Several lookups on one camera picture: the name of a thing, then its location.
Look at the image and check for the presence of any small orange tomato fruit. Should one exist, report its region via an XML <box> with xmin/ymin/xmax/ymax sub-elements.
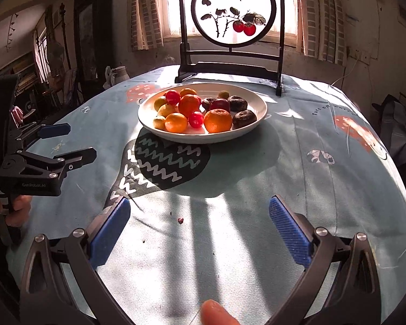
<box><xmin>179</xmin><ymin>88</ymin><xmax>197</xmax><ymax>97</ymax></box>

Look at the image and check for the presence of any pale orange small fruit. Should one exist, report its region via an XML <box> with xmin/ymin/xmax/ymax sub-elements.
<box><xmin>157</xmin><ymin>103</ymin><xmax>178</xmax><ymax>118</ymax></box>

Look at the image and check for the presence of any window curtain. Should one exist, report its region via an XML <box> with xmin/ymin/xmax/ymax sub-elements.
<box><xmin>127</xmin><ymin>0</ymin><xmax>163</xmax><ymax>51</ymax></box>
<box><xmin>298</xmin><ymin>0</ymin><xmax>347</xmax><ymax>66</ymax></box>

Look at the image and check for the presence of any medium mandarin orange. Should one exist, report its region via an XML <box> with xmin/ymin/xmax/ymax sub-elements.
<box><xmin>177</xmin><ymin>94</ymin><xmax>202</xmax><ymax>118</ymax></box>

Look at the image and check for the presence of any yellow green small fruit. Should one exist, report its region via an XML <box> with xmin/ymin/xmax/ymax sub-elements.
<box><xmin>153</xmin><ymin>96</ymin><xmax>167</xmax><ymax>112</ymax></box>

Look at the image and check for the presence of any dark brown mangosteen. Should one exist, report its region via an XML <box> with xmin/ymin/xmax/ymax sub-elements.
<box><xmin>232</xmin><ymin>109</ymin><xmax>257</xmax><ymax>129</ymax></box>

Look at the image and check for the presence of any left window curtain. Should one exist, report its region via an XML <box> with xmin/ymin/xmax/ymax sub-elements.
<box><xmin>127</xmin><ymin>0</ymin><xmax>163</xmax><ymax>51</ymax></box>

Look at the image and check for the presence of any white ceramic jug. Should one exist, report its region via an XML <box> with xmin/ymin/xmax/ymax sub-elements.
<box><xmin>103</xmin><ymin>65</ymin><xmax>130</xmax><ymax>90</ymax></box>

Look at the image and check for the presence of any large orange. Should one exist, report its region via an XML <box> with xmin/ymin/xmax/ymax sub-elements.
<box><xmin>204</xmin><ymin>109</ymin><xmax>232</xmax><ymax>134</ymax></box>

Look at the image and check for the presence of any person's left hand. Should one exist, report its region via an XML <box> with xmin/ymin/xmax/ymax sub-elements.
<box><xmin>0</xmin><ymin>192</ymin><xmax>33</xmax><ymax>236</ymax></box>

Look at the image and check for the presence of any large red plum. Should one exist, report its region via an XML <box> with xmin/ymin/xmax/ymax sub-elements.
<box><xmin>209</xmin><ymin>98</ymin><xmax>230</xmax><ymax>112</ymax></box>

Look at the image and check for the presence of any right window curtain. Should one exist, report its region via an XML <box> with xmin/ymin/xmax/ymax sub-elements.
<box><xmin>298</xmin><ymin>0</ymin><xmax>347</xmax><ymax>66</ymax></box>

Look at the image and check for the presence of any person's right hand fingertip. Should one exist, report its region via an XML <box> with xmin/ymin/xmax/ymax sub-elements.
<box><xmin>200</xmin><ymin>299</ymin><xmax>240</xmax><ymax>325</ymax></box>

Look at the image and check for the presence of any white round plate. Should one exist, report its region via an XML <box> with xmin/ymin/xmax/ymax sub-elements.
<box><xmin>138</xmin><ymin>82</ymin><xmax>268</xmax><ymax>144</ymax></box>

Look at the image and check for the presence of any small yellow kumquat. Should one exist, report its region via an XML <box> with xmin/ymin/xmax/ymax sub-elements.
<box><xmin>218</xmin><ymin>91</ymin><xmax>230</xmax><ymax>100</ymax></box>

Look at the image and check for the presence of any small red cherry tomato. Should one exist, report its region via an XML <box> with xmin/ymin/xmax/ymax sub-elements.
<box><xmin>164</xmin><ymin>90</ymin><xmax>181</xmax><ymax>106</ymax></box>

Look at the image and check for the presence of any wall power socket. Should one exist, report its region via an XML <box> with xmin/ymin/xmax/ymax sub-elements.
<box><xmin>347</xmin><ymin>46</ymin><xmax>371</xmax><ymax>65</ymax></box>

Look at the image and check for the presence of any tan small fruit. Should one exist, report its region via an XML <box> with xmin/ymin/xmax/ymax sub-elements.
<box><xmin>153</xmin><ymin>115</ymin><xmax>166</xmax><ymax>131</ymax></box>

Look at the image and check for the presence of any dark wooden cabinet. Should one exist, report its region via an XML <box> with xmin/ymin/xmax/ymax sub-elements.
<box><xmin>74</xmin><ymin>0</ymin><xmax>113</xmax><ymax>93</ymax></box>

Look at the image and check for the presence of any light blue patterned tablecloth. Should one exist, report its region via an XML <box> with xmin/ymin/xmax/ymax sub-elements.
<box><xmin>7</xmin><ymin>66</ymin><xmax>406</xmax><ymax>324</ymax></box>

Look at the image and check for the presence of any purple dark fruit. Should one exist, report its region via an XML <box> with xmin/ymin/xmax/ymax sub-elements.
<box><xmin>202</xmin><ymin>97</ymin><xmax>216</xmax><ymax>112</ymax></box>

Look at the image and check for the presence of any round painted screen on stand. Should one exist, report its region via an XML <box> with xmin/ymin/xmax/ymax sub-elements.
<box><xmin>175</xmin><ymin>0</ymin><xmax>286</xmax><ymax>95</ymax></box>

